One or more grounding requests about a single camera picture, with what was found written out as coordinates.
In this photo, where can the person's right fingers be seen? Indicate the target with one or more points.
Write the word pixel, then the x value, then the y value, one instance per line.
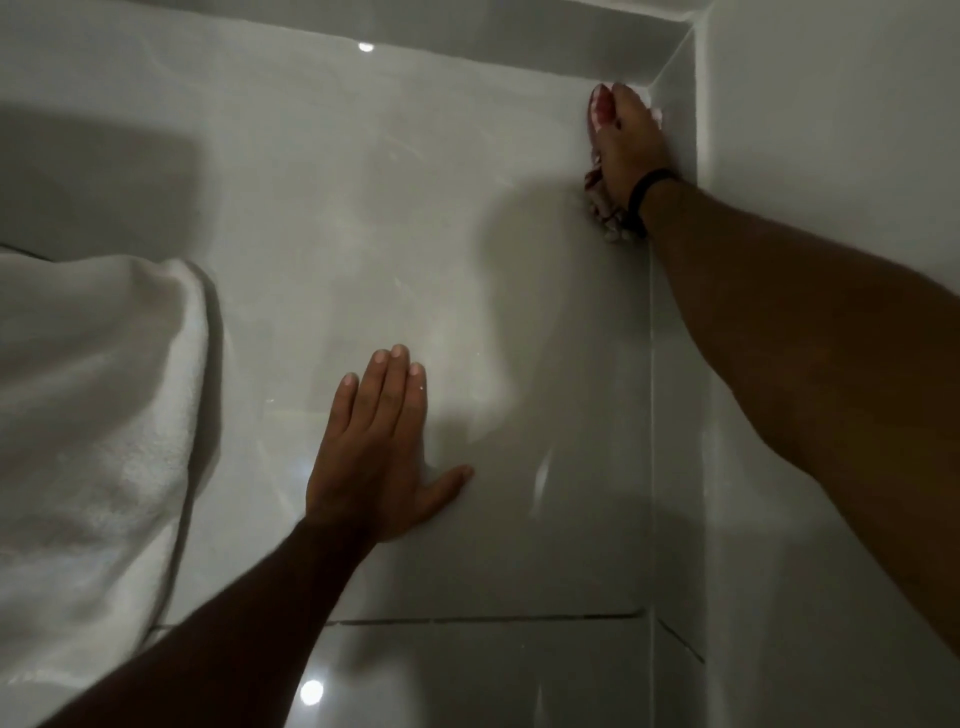
pixel 604 105

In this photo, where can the person's left hand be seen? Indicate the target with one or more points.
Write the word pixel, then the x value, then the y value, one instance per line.
pixel 375 472

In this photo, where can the person's right forearm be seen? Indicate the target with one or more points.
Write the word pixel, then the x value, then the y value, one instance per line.
pixel 810 360

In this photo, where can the person's right hand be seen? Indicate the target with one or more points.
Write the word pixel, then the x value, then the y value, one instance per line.
pixel 628 142

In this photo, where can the black wristband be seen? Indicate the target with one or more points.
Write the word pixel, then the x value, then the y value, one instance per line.
pixel 646 196

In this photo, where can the person's left forearm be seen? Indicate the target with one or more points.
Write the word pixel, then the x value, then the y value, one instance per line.
pixel 217 637

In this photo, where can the red and white cleaning cloth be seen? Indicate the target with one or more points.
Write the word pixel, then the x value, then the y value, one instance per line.
pixel 606 204

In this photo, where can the person's left middle finger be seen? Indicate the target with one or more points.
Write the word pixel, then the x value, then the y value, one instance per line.
pixel 390 390

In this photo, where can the person's left thumb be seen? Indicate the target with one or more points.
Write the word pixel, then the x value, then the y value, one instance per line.
pixel 448 484

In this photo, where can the white towel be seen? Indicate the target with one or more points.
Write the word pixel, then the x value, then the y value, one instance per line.
pixel 90 465

